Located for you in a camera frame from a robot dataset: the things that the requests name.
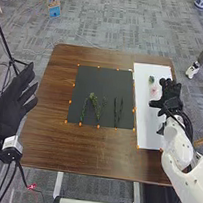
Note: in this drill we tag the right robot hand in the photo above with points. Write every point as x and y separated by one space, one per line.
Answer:
170 97

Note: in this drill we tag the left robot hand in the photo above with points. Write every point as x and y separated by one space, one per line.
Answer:
13 104

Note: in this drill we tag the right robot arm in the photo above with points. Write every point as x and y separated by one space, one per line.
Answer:
180 150

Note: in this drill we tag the white sheet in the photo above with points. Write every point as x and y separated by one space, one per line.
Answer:
147 127

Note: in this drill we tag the black tripod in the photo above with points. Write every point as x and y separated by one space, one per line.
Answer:
8 55

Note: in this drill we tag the dark green sprig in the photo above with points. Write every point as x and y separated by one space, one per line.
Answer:
115 112
120 106

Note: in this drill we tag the dark mat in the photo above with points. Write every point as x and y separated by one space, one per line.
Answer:
104 83

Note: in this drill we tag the white table leg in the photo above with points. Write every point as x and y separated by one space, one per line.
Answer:
58 185
136 195

